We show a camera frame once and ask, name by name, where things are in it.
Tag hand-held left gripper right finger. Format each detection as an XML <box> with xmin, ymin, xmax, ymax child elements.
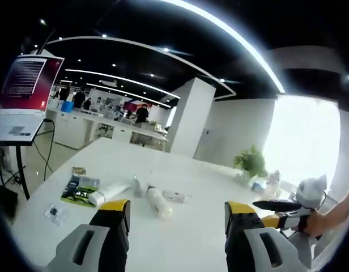
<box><xmin>224</xmin><ymin>201</ymin><xmax>309</xmax><ymax>272</ymax></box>

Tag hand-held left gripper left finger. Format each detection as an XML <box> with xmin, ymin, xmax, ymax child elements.
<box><xmin>46</xmin><ymin>198</ymin><xmax>131</xmax><ymax>272</ymax></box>

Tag white skincare tube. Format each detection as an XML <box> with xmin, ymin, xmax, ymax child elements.
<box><xmin>88</xmin><ymin>182</ymin><xmax>131</xmax><ymax>206</ymax></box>

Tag green skincare packet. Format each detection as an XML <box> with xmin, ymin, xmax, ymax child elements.
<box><xmin>60</xmin><ymin>185</ymin><xmax>99</xmax><ymax>209</ymax></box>

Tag small clear skincare bottle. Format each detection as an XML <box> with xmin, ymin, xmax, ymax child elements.
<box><xmin>131</xmin><ymin>175</ymin><xmax>143</xmax><ymax>198</ymax></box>

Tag white skincare bottle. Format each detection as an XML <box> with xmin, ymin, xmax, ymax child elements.
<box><xmin>146</xmin><ymin>185</ymin><xmax>174</xmax><ymax>219</ymax></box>

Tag dark blue skincare pouch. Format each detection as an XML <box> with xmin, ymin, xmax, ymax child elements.
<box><xmin>65</xmin><ymin>175</ymin><xmax>101</xmax><ymax>194</ymax></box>

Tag clear plastic skincare sachet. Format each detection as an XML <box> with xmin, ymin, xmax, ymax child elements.
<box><xmin>43</xmin><ymin>202</ymin><xmax>73</xmax><ymax>228</ymax></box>

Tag person's right hand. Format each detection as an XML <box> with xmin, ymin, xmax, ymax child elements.
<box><xmin>304</xmin><ymin>210</ymin><xmax>338</xmax><ymax>239</ymax></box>

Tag blue and white pack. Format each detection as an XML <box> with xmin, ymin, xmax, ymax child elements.
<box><xmin>250</xmin><ymin>180</ymin><xmax>268</xmax><ymax>194</ymax></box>

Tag green potted plant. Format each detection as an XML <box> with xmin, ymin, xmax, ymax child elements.
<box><xmin>233</xmin><ymin>145</ymin><xmax>268</xmax><ymax>184</ymax></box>

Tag white counter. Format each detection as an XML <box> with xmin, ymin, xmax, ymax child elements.
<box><xmin>45</xmin><ymin>107</ymin><xmax>169</xmax><ymax>154</ymax></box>

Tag black laptop stand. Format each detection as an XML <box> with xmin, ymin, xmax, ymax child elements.
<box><xmin>0</xmin><ymin>140</ymin><xmax>37</xmax><ymax>201</ymax></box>

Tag white pillar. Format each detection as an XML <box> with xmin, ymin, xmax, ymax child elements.
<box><xmin>165</xmin><ymin>76</ymin><xmax>216</xmax><ymax>155</ymax></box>

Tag open white laptop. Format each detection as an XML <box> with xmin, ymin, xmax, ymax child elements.
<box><xmin>0</xmin><ymin>53</ymin><xmax>65</xmax><ymax>143</ymax></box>

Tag black cable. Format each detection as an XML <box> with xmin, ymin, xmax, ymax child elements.
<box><xmin>32</xmin><ymin>118</ymin><xmax>56</xmax><ymax>182</ymax></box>

